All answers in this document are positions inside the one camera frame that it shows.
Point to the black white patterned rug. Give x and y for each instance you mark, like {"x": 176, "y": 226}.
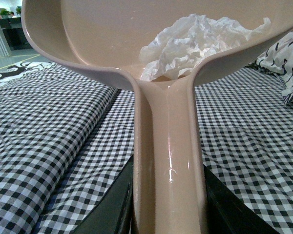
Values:
{"x": 21, "y": 69}

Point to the black white checkered bedsheet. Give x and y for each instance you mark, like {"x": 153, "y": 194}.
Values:
{"x": 64, "y": 139}

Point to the cartoon print pillow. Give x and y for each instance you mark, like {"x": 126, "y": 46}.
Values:
{"x": 278, "y": 61}

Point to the white tissue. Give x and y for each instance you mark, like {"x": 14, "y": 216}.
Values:
{"x": 177, "y": 49}

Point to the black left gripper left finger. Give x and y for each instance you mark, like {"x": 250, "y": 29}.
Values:
{"x": 113, "y": 213}

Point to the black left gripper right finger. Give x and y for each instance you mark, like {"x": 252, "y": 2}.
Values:
{"x": 227, "y": 214}

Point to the beige plastic dustpan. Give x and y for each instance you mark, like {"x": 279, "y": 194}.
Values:
{"x": 101, "y": 39}

